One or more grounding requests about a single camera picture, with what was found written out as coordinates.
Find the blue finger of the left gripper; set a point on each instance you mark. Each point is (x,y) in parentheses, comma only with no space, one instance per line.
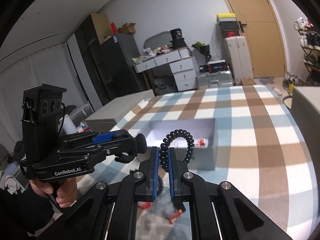
(109,136)

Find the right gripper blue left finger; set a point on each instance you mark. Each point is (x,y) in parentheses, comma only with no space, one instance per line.
(140,186)

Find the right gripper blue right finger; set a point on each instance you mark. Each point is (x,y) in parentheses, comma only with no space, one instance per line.
(187,187)

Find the black round hair claw clip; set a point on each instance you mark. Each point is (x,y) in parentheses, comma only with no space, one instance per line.
(129,147)

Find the person's left hand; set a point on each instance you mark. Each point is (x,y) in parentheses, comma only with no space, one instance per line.
(66,193)

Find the left grey bedside cabinet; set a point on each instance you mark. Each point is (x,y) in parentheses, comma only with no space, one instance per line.
(104,119)

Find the grey bedside cabinet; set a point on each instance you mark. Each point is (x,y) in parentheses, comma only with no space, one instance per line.
(305,111)
(104,119)

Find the white cylindrical humidifier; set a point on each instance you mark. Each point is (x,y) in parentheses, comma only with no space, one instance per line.
(68,126)

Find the red white small packet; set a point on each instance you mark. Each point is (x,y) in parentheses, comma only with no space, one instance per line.
(172,215)

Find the black refrigerator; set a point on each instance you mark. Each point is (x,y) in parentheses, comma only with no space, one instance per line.
(122,78)

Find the plaid blue brown bedspread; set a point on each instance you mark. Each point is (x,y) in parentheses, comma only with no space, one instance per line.
(260,149)

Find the white desk with drawers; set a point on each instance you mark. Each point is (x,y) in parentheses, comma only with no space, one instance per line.
(182,65)

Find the silver lying suitcase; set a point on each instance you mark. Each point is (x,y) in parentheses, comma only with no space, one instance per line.
(213,80)

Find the black gift bag on desk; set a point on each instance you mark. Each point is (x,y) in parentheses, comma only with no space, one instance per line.
(177,39)

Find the black wrapped flower bouquet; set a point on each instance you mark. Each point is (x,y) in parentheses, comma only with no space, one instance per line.
(203,49)

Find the white upright suitcase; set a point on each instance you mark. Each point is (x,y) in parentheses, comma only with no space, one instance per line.
(238,58)

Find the right grey bedside cabinet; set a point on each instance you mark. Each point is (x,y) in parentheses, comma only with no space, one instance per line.
(305,111)

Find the yellow black stacked shoe boxes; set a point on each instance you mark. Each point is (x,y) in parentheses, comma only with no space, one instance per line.
(228,24)

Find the wooden shoe rack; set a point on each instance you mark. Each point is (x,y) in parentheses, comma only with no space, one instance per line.
(309,42)

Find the wooden door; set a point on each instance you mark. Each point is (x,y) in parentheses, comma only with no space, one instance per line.
(259,26)

